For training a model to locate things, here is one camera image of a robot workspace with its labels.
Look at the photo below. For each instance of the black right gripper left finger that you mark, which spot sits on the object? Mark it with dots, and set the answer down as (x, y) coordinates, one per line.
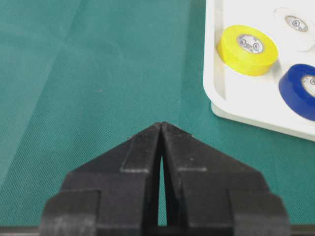
(115, 194)

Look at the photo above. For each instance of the blue tape roll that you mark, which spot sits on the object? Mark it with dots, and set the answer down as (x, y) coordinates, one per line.
(297, 88)

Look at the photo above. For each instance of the white tape roll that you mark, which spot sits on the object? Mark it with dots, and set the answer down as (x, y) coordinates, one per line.
(295, 28)

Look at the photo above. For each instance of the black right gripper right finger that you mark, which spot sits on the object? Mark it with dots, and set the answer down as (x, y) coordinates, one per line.
(219, 195)

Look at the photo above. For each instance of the white plastic case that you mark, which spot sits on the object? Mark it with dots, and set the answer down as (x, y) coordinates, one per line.
(253, 100)

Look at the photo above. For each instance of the yellow tape roll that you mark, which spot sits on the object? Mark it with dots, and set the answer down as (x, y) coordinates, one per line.
(247, 50)

